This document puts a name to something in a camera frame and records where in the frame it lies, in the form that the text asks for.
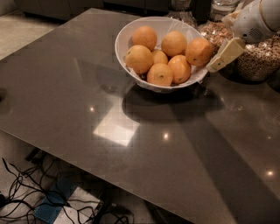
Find orange top left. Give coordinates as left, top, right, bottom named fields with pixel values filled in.
left=131, top=26, right=158, bottom=51

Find orange front bottom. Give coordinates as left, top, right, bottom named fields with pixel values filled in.
left=147, top=63, right=173, bottom=87

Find dark glass jar behind bowl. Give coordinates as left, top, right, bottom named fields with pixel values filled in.
left=167, top=0, right=197, bottom=28

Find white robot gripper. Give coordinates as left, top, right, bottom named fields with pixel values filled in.
left=206, top=0, right=280, bottom=73

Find small middle orange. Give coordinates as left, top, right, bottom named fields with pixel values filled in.
left=151, top=49, right=168, bottom=64

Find white bowl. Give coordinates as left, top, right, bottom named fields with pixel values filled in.
left=114, top=16, right=214, bottom=94

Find orange left front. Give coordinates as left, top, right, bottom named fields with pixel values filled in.
left=125, top=45, right=153, bottom=74

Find black cables on floor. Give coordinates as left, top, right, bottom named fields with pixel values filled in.
left=0, top=147, right=135, bottom=224

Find glass jar of nuts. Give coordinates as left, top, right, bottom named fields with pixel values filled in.
left=199, top=0, right=240, bottom=54

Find orange front right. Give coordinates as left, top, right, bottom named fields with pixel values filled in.
left=168, top=55, right=192, bottom=84

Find glass jar of grains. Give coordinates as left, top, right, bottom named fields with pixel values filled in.
left=236, top=34, right=280, bottom=82

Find grey cabinet in background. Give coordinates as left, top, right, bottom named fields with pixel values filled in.
left=14, top=0, right=169, bottom=20

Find blue box on floor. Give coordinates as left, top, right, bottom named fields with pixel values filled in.
left=34, top=178, right=77, bottom=224

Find orange top middle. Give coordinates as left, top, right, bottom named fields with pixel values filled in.
left=161, top=31, right=187, bottom=57

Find white paper bowl liner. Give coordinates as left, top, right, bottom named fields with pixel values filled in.
left=124, top=18, right=212, bottom=88

